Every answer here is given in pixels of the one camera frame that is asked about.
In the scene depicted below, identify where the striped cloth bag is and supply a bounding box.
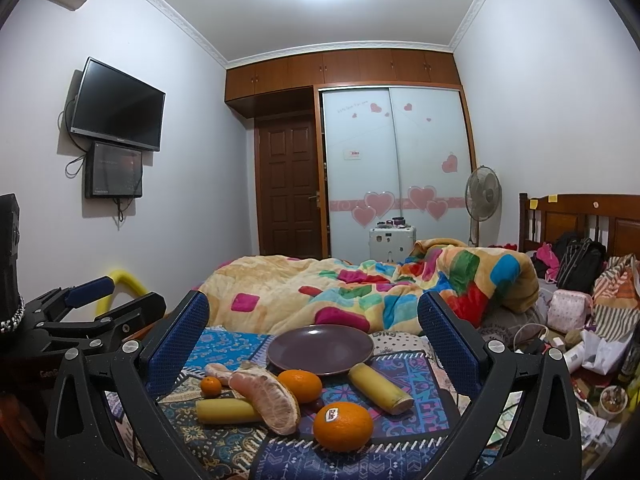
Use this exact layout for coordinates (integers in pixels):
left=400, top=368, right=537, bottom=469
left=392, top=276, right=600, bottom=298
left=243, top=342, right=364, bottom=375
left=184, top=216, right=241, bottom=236
left=592, top=254, right=639, bottom=341

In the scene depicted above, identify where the yellow foam tube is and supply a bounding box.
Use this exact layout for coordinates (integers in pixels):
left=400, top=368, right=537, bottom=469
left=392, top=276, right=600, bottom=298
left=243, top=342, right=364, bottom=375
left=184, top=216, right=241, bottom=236
left=96, top=269, right=149, bottom=316

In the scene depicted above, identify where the white small cabinet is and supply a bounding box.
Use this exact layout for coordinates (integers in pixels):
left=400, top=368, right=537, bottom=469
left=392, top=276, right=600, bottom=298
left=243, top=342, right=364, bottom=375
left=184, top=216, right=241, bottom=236
left=369, top=224, right=416, bottom=263

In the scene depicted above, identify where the short yellow sugarcane piece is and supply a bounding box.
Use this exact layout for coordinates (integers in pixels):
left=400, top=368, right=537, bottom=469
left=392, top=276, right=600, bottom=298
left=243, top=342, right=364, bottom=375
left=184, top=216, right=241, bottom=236
left=195, top=398, right=262, bottom=425

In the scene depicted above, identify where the large orange with sticker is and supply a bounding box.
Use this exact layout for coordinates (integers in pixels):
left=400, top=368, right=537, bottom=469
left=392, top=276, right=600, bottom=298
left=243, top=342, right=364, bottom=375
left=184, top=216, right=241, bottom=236
left=312, top=402, right=373, bottom=453

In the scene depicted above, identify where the colourful patchwork quilt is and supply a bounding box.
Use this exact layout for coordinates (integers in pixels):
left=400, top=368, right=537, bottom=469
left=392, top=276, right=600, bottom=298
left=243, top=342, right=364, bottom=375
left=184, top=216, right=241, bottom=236
left=200, top=238, right=539, bottom=335

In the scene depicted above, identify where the small tangerine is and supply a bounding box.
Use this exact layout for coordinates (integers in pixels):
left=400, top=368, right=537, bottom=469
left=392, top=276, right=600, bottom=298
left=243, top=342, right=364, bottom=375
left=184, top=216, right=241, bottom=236
left=200, top=376, right=222, bottom=399

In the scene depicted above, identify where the dotted grey pillow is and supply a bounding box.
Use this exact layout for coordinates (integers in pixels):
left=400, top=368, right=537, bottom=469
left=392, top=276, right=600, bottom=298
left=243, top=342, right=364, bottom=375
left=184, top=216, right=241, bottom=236
left=370, top=332, right=425, bottom=356

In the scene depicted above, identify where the standing electric fan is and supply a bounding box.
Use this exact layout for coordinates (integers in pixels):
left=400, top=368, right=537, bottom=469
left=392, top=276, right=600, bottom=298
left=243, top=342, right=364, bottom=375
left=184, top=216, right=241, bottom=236
left=464, top=166, right=502, bottom=246

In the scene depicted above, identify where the wooden headboard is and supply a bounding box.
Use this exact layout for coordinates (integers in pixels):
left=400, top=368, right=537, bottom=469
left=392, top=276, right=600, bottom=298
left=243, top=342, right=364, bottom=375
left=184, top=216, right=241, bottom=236
left=518, top=193, right=640, bottom=257

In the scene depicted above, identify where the long yellow sugarcane piece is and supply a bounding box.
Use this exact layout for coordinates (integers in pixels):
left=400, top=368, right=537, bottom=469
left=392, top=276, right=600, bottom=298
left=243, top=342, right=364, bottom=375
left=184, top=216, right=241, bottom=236
left=348, top=363, right=414, bottom=416

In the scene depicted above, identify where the medium orange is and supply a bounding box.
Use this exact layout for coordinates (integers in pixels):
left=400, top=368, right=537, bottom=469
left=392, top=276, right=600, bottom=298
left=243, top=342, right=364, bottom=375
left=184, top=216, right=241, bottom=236
left=278, top=370, right=322, bottom=404

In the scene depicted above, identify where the brown wooden door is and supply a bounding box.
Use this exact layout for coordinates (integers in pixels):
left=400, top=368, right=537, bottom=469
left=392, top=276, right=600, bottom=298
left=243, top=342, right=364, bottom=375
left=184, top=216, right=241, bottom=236
left=255, top=116, right=322, bottom=259

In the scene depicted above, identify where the purple round plate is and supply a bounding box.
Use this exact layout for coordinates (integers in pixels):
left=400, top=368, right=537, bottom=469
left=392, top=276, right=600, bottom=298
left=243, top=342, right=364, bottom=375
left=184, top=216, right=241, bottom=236
left=267, top=324, right=374, bottom=376

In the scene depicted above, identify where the white sliding wardrobe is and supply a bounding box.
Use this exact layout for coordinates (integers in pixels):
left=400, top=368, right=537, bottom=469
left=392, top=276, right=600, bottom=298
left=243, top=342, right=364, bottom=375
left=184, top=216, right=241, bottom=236
left=321, top=87, right=472, bottom=263

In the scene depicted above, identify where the lower wall monitor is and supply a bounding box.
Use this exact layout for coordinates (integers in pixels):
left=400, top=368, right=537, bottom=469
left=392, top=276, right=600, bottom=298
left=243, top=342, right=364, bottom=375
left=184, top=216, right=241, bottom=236
left=84, top=142, right=143, bottom=198

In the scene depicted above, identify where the large peeled pomelo piece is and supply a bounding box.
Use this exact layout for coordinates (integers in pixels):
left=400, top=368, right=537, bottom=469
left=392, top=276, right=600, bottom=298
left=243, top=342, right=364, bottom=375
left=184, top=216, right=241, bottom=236
left=228, top=362, right=300, bottom=436

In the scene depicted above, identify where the upper wall television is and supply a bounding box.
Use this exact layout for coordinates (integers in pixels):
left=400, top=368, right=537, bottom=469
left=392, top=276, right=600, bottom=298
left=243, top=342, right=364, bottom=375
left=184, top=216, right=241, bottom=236
left=70, top=58, right=166, bottom=152

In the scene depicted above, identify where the blue patterned bed sheet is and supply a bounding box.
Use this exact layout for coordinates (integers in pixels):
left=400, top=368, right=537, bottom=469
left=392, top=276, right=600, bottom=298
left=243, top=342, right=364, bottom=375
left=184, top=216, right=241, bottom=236
left=158, top=328, right=469, bottom=479

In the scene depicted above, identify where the black backpack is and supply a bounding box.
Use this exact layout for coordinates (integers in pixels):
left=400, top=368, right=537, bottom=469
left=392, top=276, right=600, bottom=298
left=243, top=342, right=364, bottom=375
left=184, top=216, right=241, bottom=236
left=555, top=238, right=608, bottom=295

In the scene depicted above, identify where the pink quilted bag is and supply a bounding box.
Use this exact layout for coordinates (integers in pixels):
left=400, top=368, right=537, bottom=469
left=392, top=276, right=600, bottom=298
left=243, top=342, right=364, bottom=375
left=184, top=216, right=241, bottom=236
left=547, top=289, right=592, bottom=334

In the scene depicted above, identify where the small peeled pomelo piece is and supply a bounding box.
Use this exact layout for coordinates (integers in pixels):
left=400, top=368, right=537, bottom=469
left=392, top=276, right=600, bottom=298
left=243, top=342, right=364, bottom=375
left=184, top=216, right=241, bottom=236
left=205, top=363, right=233, bottom=386

